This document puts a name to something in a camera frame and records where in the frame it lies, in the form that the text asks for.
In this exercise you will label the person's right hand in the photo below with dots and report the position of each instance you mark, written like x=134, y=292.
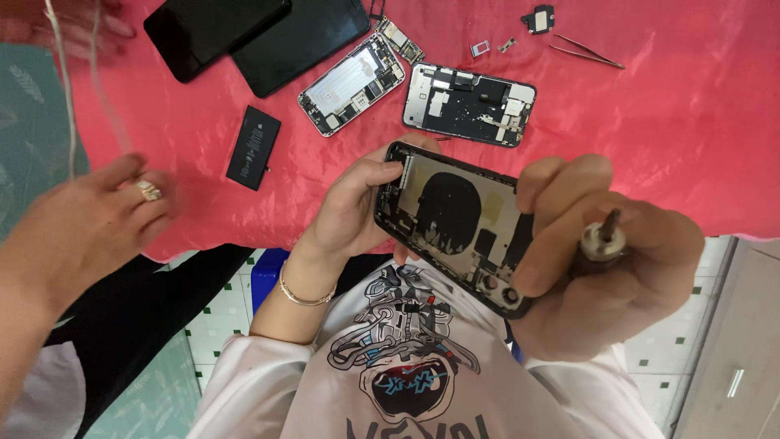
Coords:
x=634, y=268

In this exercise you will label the person's left hand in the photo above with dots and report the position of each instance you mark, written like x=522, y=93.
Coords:
x=347, y=213

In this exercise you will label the small metal screwdriver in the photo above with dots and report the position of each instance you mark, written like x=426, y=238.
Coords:
x=602, y=241

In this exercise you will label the black phone housing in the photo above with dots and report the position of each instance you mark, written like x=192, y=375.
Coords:
x=451, y=213

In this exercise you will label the blue plastic stool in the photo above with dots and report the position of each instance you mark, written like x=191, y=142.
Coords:
x=267, y=277

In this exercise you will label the black phone battery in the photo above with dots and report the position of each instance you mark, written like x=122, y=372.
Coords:
x=253, y=147

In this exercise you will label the silver open phone chassis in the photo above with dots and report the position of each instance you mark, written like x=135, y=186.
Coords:
x=350, y=85

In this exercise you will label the grey cabinet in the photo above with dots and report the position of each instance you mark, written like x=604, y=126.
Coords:
x=731, y=353

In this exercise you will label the red satin tablecloth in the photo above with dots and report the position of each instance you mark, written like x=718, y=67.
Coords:
x=640, y=122

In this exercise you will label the black and silver phone chassis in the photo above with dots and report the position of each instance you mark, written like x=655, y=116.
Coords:
x=469, y=103

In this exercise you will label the black phone screen panel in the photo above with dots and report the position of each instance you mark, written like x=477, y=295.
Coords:
x=304, y=42
x=207, y=33

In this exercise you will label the white printed t-shirt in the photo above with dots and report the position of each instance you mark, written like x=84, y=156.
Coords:
x=414, y=378

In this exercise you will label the phone logic board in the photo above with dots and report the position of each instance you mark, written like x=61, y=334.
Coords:
x=399, y=40

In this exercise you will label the black sim tray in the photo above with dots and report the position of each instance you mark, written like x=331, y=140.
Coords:
x=378, y=8

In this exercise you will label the silver sim tray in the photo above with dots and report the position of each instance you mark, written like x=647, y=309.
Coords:
x=480, y=49

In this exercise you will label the metal tweezers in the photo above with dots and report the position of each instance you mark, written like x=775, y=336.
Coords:
x=588, y=53

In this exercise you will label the black speaker module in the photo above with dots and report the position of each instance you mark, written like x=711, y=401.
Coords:
x=538, y=19

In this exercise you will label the teal leaf-print mat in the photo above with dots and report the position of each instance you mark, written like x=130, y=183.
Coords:
x=30, y=134

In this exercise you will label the small metal bracket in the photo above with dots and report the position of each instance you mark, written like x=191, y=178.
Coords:
x=506, y=45

